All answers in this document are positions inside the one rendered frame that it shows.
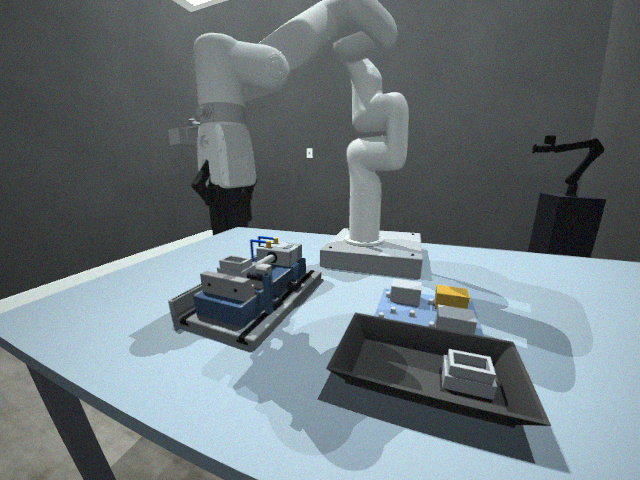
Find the yellow block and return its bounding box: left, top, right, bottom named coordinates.
left=434, top=285, right=470, bottom=309

